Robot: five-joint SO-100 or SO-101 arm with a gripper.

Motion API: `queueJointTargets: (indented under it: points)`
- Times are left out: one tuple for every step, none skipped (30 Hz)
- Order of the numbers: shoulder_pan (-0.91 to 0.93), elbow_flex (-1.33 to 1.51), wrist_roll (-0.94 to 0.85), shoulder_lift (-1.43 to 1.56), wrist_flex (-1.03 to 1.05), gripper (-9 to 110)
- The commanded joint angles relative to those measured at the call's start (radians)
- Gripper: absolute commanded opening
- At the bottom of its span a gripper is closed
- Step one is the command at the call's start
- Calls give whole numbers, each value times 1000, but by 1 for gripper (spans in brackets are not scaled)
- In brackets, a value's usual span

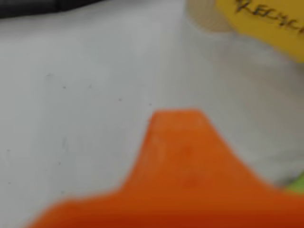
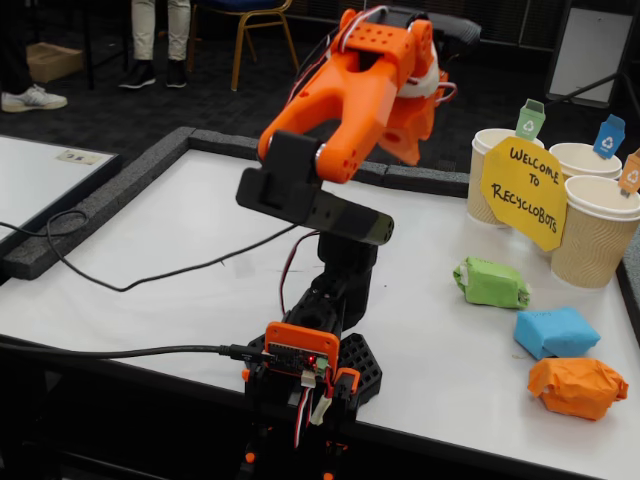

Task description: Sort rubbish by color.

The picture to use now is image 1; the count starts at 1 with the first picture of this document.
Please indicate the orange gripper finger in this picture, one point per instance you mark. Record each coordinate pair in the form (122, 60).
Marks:
(185, 178)

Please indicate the green paper-wrapped package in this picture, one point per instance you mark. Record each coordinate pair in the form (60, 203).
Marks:
(297, 185)

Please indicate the yellow welcome sign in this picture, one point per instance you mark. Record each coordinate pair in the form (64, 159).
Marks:
(261, 31)

